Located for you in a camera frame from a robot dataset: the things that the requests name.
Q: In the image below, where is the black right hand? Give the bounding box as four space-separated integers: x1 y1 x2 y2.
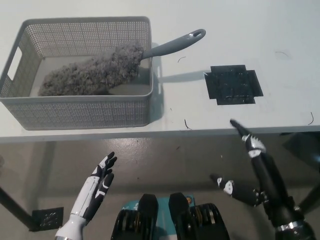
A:
209 119 305 227

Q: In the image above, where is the white and black left hand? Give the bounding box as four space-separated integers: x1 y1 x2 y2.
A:
70 151 118 221

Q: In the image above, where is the grey fluffy duster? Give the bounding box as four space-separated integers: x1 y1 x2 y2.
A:
38 28 207 97

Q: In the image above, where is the black tape patch on desk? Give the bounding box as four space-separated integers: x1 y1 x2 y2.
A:
204 64 264 106

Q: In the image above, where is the grey perforated plastic basket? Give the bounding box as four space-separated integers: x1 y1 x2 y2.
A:
0 16 154 131

